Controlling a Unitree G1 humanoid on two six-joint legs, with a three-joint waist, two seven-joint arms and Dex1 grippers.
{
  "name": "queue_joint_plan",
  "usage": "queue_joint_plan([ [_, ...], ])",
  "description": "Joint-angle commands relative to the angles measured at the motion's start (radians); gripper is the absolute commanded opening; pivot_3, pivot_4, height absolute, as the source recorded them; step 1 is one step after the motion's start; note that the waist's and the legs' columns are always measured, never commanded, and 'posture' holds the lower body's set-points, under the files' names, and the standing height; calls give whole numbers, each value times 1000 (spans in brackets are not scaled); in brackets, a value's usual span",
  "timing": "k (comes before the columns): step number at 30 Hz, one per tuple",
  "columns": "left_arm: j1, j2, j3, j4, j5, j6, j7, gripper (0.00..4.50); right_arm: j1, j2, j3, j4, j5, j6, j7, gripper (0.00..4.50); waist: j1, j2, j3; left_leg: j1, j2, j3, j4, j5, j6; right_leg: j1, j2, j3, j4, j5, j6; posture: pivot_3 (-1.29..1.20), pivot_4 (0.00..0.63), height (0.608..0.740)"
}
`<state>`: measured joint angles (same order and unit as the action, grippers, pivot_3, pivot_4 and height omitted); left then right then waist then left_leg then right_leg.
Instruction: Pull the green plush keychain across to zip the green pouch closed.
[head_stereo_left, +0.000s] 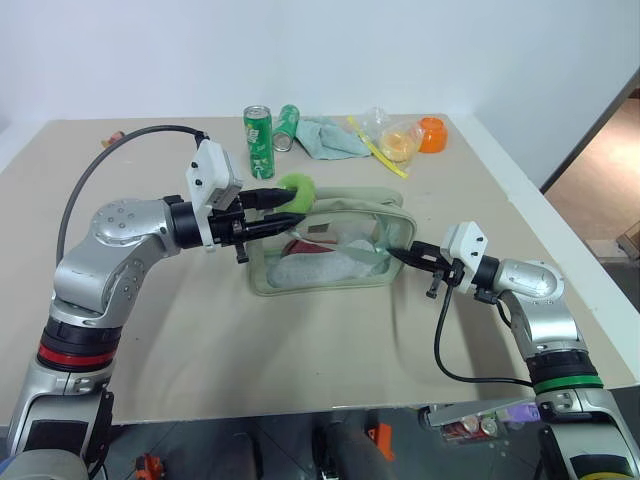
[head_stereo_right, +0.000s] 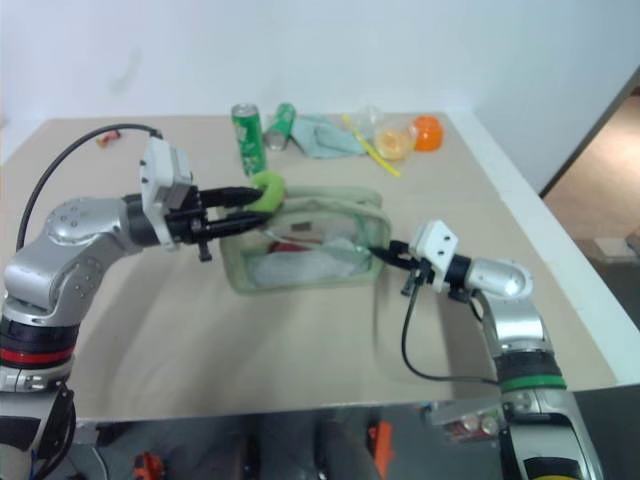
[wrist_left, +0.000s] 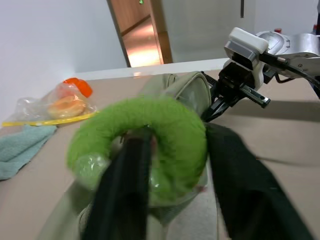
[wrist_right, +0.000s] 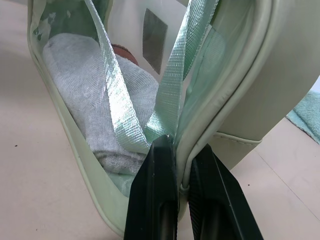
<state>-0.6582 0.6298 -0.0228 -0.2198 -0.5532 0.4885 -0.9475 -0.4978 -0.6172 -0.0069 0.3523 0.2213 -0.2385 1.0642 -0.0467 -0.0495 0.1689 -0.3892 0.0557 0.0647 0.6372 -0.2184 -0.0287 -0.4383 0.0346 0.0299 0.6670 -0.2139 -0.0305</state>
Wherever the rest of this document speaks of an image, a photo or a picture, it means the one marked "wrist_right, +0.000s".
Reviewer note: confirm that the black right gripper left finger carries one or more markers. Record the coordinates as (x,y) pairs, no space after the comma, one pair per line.
(152,190)

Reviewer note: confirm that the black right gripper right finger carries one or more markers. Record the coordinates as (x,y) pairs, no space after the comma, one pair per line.
(215,200)

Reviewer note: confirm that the green transparent zipper pouch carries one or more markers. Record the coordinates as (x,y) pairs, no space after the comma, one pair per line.
(250,75)

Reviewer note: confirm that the grey folded towel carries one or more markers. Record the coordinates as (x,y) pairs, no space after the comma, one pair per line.
(82,100)

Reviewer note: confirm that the teal terry cloth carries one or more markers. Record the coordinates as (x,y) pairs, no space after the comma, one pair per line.
(306,115)

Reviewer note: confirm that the brown round lid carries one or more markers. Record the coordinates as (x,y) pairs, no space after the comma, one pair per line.
(125,53)

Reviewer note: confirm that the white bottle with grey label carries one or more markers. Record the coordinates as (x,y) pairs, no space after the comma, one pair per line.
(130,25)

